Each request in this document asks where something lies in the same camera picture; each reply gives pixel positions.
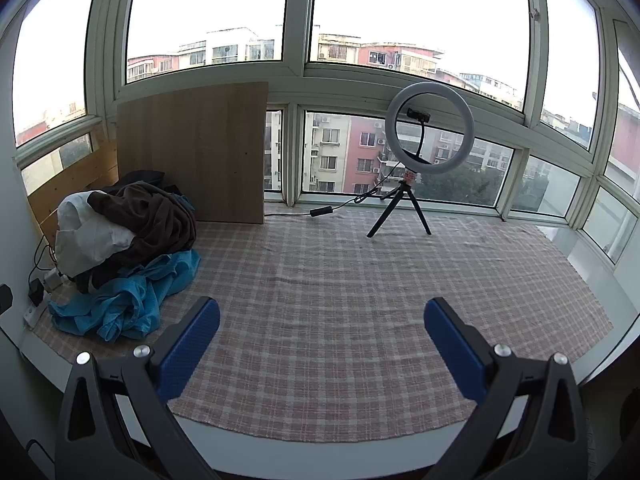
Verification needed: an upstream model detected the black ring light cable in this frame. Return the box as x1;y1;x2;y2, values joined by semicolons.
265;160;408;218

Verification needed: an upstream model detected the white power strip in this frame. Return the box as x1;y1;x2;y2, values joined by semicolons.
22;266;68;331

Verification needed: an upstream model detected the blue garment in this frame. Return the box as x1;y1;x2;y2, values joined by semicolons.
48;195;202;343

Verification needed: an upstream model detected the brown fleece garment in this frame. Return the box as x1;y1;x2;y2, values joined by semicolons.
85;182;198;293

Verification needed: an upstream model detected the pink plaid blanket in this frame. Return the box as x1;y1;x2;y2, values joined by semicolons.
22;207;613;443

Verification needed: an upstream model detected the black phone holder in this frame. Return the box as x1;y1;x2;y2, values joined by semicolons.
406;107;433;163

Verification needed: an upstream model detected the dark grey garment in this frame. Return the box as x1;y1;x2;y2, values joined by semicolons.
102;170;181;196

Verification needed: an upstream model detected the white ring light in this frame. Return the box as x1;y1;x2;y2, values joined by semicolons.
386;83;476;177

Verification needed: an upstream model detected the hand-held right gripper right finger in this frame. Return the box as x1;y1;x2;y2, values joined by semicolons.
423;296;588;480

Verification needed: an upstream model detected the white garment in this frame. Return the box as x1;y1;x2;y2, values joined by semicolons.
54;192;138;278

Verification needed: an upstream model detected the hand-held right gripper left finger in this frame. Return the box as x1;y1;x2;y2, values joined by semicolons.
55;296;221;480

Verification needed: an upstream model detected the wooden board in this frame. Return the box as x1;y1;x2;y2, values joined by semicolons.
116;81;269;225

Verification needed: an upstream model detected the white window frame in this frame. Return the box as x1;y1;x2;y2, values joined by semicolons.
0;0;640;266

